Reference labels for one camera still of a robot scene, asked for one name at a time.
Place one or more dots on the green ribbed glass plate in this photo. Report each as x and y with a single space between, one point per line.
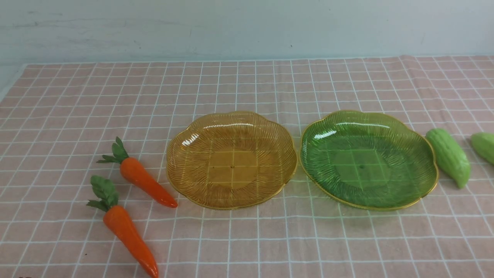
368 160

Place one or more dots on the amber ribbed glass plate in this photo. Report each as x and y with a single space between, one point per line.
232 160

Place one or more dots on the green toy gourd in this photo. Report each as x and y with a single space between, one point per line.
483 145
450 157

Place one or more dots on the pink checkered tablecloth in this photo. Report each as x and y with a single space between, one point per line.
57 120

